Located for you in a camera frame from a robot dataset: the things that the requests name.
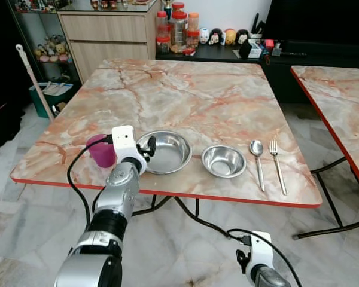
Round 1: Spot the wooden stick with white tip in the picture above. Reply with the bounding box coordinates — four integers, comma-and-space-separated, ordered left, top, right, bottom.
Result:
15, 44, 55, 120

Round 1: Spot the black hanging garment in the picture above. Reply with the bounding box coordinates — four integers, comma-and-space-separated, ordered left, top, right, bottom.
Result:
0, 0, 32, 154

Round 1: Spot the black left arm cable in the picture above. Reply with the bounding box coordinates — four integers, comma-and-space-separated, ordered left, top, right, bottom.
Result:
67, 136, 114, 211

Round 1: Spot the small steel bowl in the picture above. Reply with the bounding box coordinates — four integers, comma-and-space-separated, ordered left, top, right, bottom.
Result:
202, 145, 247, 178

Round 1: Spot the orange lid jar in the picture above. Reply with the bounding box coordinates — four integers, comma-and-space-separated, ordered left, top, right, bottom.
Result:
187, 12, 200, 32

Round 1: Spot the light wooden drawer cabinet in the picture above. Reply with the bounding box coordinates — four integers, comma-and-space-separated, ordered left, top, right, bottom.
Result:
58, 7, 160, 83

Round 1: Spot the black television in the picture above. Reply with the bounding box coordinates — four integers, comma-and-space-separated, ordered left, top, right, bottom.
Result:
262, 0, 359, 42

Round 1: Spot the black round figurine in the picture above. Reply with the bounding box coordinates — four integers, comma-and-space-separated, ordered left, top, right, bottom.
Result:
236, 29, 250, 45

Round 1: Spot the purple plastic cup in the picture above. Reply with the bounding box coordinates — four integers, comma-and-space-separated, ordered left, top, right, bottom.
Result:
87, 135, 117, 169

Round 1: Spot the steel spoon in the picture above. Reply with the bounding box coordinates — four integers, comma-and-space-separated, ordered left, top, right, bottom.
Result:
250, 140, 266, 193

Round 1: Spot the marble table with curved legs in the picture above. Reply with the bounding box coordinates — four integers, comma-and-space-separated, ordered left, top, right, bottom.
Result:
10, 58, 324, 240

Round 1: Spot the large steel bowl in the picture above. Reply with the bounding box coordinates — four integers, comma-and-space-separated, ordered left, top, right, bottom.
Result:
136, 130, 193, 175

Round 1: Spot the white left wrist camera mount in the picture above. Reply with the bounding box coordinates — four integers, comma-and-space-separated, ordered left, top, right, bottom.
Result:
111, 125, 142, 165

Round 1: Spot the yellow round figurine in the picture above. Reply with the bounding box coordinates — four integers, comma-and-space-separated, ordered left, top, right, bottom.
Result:
224, 28, 236, 46

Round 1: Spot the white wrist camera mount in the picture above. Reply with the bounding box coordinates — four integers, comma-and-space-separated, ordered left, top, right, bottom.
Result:
111, 125, 142, 165
247, 231, 275, 268

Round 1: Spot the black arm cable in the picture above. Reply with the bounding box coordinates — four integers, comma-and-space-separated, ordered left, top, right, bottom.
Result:
226, 228, 303, 287
67, 136, 114, 211

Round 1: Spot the black and white figurine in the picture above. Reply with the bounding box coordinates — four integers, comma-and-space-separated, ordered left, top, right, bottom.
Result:
209, 28, 223, 46

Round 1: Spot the tall jar red lid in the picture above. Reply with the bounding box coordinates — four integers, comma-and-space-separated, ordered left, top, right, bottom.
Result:
156, 11, 170, 38

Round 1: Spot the black and white small box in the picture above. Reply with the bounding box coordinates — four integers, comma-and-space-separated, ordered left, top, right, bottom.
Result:
239, 39, 261, 59

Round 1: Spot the dark display shelf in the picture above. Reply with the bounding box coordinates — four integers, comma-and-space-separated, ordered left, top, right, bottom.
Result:
9, 0, 80, 84

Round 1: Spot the small jar red lid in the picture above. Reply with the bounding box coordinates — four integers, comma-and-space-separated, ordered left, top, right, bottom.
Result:
155, 36, 171, 55

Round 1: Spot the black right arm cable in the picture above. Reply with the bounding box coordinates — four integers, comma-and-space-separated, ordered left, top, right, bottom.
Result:
226, 228, 303, 287

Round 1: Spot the green plastic bin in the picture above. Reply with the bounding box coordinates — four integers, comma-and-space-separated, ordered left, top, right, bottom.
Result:
29, 81, 80, 118

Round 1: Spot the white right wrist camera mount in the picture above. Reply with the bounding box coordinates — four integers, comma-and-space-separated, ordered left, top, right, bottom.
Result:
247, 231, 275, 268

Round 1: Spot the steel fork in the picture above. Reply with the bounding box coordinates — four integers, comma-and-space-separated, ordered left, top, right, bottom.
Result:
269, 140, 288, 196

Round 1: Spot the large clear jar red lid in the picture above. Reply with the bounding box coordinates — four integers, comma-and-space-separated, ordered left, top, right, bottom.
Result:
169, 10, 188, 52

